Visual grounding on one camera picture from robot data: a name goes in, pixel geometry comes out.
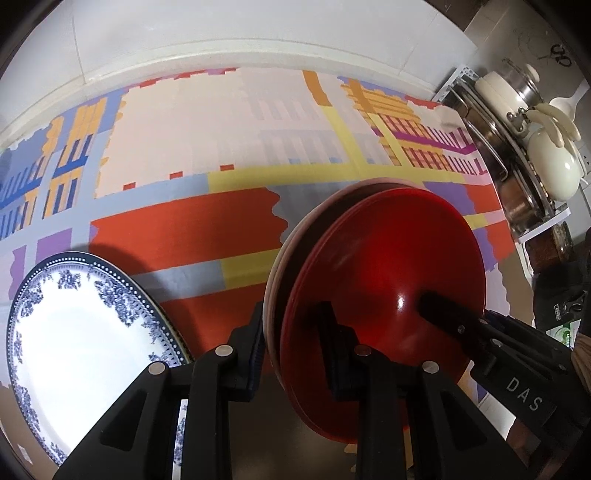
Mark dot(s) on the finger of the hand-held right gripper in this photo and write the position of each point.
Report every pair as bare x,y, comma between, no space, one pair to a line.
521,332
448,314

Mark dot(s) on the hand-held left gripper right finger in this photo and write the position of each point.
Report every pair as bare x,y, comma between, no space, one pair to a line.
334,350

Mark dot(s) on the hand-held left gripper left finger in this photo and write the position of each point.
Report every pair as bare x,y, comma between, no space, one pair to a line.
254,350

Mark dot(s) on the white bowl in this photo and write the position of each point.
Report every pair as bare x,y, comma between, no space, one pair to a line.
268,295

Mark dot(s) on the red and black bowl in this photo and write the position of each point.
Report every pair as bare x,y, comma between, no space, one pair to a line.
392,258

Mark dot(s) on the blue floral white plate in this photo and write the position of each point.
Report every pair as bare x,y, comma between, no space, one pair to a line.
83,346

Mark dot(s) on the person's right hand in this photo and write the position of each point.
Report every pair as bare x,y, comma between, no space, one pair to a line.
584,353

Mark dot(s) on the green and white box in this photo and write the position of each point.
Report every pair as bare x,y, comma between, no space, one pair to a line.
565,332

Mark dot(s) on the glass jar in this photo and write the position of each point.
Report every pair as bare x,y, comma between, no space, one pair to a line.
549,249

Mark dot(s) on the stainless steel pot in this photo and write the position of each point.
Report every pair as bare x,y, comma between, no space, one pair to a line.
521,207
485,134

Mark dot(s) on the cream kettle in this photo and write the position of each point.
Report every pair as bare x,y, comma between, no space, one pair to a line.
554,161

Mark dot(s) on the colourful patterned mat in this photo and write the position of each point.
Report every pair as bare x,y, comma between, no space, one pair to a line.
184,152

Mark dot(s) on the white ladle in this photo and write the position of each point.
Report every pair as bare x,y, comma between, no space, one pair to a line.
565,106

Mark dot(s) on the white pot rack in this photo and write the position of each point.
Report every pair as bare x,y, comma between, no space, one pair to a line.
461,76

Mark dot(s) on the black scissors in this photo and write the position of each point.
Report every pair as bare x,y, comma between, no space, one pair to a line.
561,57

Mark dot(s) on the white wall socket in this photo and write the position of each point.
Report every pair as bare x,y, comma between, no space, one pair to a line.
586,159

